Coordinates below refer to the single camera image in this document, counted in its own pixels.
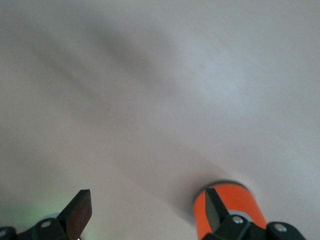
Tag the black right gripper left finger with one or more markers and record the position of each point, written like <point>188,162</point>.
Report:
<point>80,212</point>

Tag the orange can-shaped container grey lid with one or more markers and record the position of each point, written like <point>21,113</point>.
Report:
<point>240,197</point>

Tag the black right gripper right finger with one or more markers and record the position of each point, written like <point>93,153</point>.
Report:
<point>215,212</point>

